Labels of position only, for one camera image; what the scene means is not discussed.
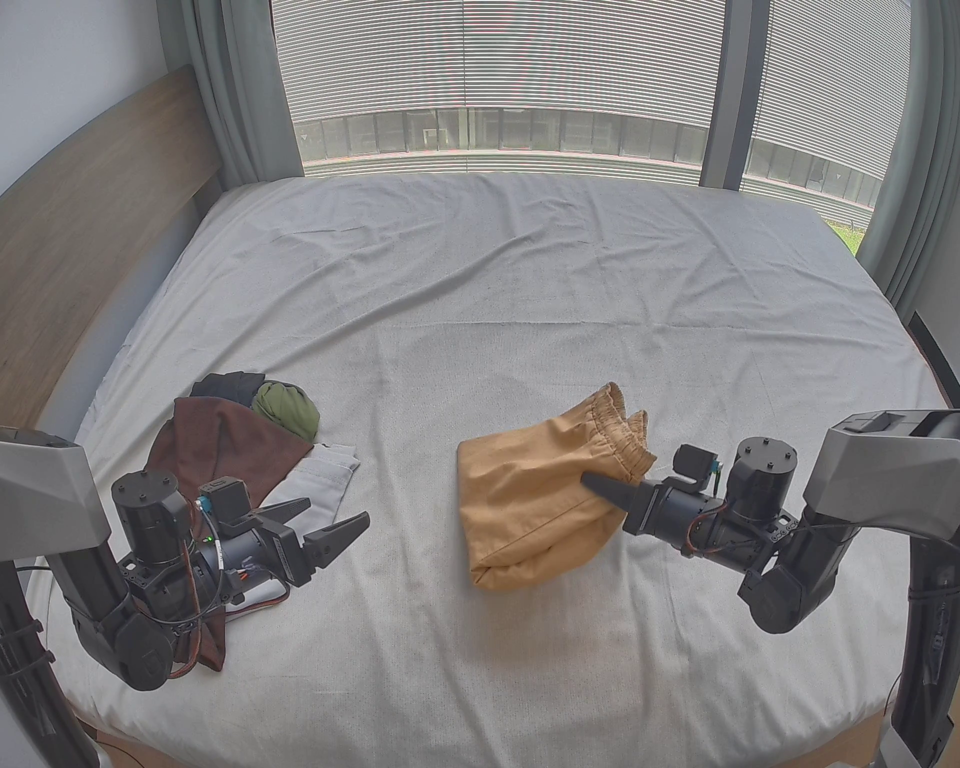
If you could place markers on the window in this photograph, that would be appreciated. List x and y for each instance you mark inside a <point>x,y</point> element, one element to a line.
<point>495,75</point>

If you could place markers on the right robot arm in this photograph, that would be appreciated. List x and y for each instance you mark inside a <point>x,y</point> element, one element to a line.
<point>832,510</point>

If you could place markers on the white garment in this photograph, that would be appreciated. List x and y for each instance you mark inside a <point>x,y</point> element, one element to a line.
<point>319,480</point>

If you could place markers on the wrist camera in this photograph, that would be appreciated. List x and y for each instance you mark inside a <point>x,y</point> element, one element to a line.
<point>227,501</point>
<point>694,465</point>

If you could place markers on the brown garment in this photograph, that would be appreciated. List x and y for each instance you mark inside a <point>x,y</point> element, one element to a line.
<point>217,442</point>

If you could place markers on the bed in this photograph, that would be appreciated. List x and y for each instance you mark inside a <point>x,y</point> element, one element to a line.
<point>480,300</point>

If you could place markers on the black garment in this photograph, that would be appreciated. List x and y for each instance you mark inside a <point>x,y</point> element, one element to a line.
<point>221,388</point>

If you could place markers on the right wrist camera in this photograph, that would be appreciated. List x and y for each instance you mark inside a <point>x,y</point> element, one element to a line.
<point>694,465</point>

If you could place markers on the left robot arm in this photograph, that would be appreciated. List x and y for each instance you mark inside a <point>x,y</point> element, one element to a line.
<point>97,600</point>

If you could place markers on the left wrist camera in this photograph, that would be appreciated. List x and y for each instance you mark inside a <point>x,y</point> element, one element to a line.
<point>227,501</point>

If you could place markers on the grey-green curtain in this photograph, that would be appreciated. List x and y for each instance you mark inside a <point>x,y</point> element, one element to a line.
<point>244,90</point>
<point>911,187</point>

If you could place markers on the mustard yellow shorts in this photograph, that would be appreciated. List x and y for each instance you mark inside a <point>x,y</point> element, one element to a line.
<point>525,502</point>

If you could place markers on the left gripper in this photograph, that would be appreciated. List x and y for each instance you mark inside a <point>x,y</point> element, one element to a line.
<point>262,555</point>

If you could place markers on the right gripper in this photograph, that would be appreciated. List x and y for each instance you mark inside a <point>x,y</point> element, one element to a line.
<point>664,514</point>

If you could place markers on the olive green garment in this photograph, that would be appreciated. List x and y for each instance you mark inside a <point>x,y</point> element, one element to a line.
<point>289,409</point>

